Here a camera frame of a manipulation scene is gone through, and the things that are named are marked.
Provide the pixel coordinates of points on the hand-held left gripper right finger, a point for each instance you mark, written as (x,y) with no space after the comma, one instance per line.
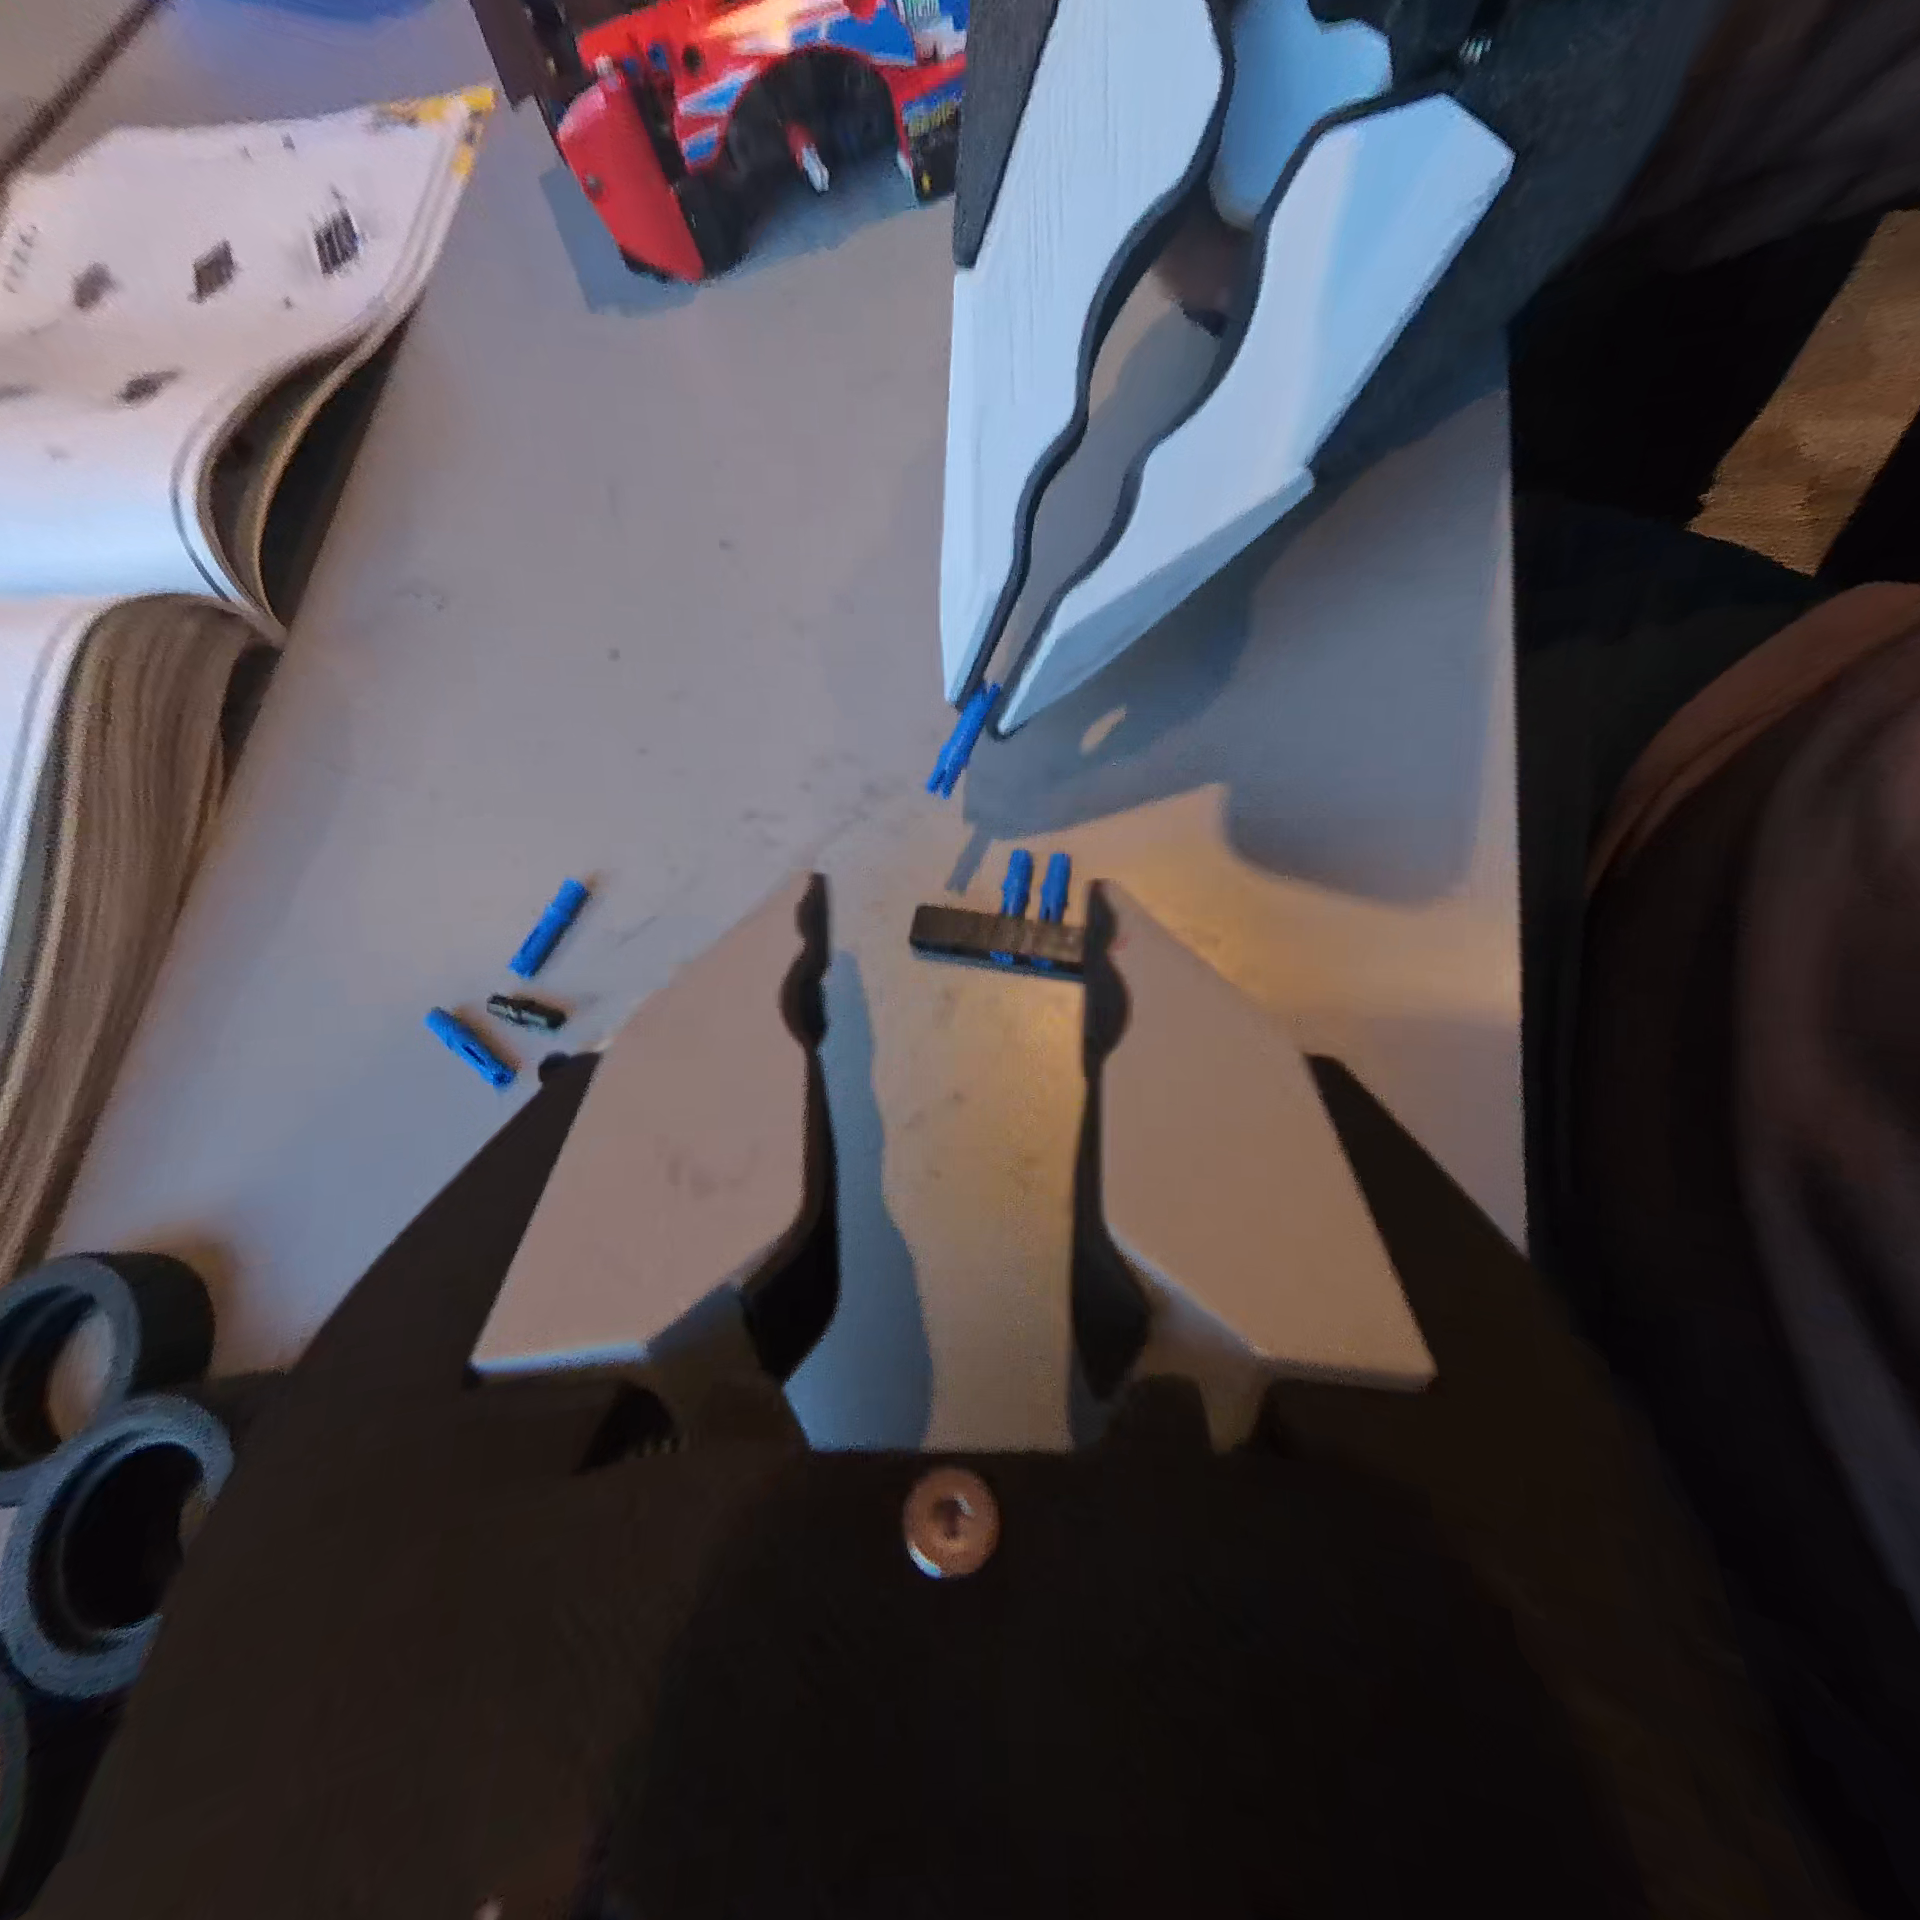
(1246,1200)

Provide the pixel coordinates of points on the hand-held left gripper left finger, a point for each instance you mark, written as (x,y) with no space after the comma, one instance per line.
(672,1171)

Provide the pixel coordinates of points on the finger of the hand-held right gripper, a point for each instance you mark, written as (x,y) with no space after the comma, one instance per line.
(1050,303)
(1319,346)

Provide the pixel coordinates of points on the blue toy connector pin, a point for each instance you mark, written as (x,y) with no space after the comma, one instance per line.
(961,744)
(471,1047)
(1017,884)
(1054,888)
(550,928)

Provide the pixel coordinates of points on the long black toy beam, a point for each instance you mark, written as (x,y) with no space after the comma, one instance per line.
(961,933)

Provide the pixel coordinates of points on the person's right forearm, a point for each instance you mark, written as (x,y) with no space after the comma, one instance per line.
(1770,119)

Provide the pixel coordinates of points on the white desk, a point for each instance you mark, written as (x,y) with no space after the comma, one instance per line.
(598,599)

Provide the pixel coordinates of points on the black toy bushing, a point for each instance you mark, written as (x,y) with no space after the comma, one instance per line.
(559,1070)

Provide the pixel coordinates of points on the black toy connector pin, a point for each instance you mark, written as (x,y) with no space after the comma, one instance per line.
(522,1012)

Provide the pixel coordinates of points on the red toy brick car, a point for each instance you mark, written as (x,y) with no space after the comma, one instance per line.
(632,164)

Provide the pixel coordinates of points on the black rubber toy tire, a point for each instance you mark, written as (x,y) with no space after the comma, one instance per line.
(175,1313)

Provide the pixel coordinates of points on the person's brown sweater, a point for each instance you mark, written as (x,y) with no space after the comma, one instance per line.
(1770,1200)

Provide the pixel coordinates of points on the group of black rubber tyres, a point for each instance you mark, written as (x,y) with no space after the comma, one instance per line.
(119,1429)

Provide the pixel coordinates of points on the open instruction booklet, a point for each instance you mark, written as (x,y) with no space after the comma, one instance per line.
(179,270)

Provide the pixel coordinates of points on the black metal frame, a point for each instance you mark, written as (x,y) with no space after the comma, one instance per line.
(1603,453)

